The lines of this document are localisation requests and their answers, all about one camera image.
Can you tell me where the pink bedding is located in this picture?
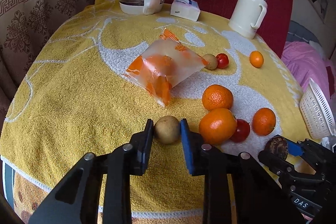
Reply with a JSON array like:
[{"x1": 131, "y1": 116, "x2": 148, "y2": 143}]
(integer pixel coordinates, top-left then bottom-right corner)
[{"x1": 281, "y1": 40, "x2": 335, "y2": 103}]

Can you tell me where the small orange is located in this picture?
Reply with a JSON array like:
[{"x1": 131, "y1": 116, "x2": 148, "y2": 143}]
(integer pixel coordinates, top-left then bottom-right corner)
[{"x1": 249, "y1": 51, "x2": 264, "y2": 68}]

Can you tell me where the small tan kiwi fruit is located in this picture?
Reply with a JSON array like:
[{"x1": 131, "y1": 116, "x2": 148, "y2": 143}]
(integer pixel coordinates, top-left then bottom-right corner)
[{"x1": 154, "y1": 115, "x2": 181, "y2": 144}]

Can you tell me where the dark brown round fruit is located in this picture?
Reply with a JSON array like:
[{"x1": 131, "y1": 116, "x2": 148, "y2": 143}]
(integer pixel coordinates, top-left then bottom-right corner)
[{"x1": 264, "y1": 135, "x2": 288, "y2": 160}]

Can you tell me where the white plastic basket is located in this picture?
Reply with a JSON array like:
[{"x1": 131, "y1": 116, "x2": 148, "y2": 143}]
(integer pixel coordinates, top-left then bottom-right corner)
[{"x1": 299, "y1": 78, "x2": 335, "y2": 139}]

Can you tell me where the red tomato with stem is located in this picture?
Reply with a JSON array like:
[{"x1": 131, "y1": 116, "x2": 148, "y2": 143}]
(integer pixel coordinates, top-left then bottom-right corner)
[{"x1": 230, "y1": 118, "x2": 250, "y2": 143}]

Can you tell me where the far red tomato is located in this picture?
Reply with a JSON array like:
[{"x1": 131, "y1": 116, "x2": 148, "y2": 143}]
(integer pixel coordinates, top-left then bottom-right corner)
[{"x1": 216, "y1": 53, "x2": 230, "y2": 69}]

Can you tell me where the large orange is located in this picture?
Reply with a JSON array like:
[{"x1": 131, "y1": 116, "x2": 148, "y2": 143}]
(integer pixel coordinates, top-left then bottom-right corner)
[{"x1": 252, "y1": 107, "x2": 276, "y2": 136}]

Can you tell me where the yellow cartoon towel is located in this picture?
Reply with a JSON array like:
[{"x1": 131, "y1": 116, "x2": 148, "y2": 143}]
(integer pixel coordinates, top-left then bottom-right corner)
[{"x1": 0, "y1": 0, "x2": 322, "y2": 219}]

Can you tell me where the tissue box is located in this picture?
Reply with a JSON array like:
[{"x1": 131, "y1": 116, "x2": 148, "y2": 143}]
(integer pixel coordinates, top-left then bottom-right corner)
[{"x1": 170, "y1": 0, "x2": 201, "y2": 22}]

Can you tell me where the cream thermos flask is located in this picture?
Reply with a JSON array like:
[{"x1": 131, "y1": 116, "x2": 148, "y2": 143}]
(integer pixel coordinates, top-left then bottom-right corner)
[{"x1": 228, "y1": 0, "x2": 268, "y2": 39}]

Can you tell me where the orange printed plastic bag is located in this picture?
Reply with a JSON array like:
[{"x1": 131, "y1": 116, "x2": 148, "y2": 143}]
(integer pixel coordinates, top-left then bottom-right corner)
[{"x1": 125, "y1": 28, "x2": 209, "y2": 107}]

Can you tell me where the far tan kiwi fruit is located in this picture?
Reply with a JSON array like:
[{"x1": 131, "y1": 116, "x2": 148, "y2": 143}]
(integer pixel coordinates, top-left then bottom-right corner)
[{"x1": 203, "y1": 53, "x2": 218, "y2": 71}]

